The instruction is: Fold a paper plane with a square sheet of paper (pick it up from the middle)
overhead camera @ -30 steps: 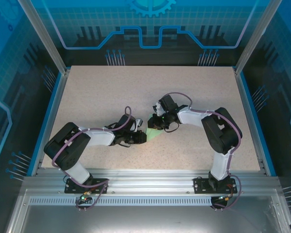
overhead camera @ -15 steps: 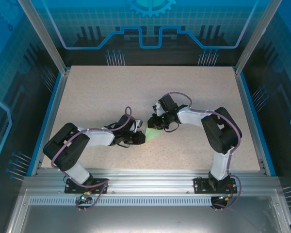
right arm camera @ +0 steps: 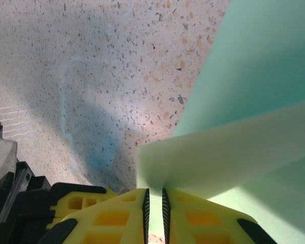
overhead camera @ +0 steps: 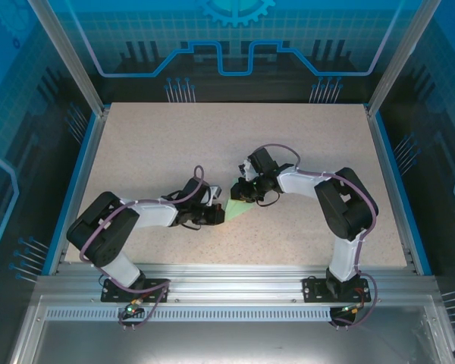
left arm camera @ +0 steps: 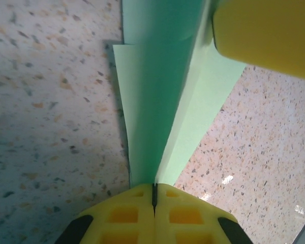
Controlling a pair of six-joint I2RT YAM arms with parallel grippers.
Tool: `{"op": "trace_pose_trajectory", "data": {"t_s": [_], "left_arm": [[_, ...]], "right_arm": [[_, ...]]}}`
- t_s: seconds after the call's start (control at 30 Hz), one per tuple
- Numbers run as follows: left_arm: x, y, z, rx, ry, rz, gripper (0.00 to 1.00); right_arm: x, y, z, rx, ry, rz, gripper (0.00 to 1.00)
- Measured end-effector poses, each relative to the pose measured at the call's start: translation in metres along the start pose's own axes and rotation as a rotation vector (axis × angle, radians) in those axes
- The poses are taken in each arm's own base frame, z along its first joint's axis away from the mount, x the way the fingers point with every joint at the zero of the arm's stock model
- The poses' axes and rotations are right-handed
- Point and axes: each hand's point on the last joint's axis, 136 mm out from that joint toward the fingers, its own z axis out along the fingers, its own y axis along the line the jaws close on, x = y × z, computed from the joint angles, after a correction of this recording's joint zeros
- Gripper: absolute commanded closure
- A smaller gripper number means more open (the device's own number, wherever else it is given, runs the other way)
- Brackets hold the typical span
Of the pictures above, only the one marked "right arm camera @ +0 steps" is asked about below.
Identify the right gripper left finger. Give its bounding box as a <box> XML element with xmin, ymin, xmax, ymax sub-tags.
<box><xmin>42</xmin><ymin>188</ymin><xmax>150</xmax><ymax>244</ymax></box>

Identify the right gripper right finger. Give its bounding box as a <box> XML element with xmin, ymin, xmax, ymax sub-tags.
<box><xmin>162</xmin><ymin>188</ymin><xmax>278</xmax><ymax>244</ymax></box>

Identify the green paper sheet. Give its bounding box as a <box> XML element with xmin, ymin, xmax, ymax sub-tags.
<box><xmin>136</xmin><ymin>0</ymin><xmax>305</xmax><ymax>244</ymax></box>

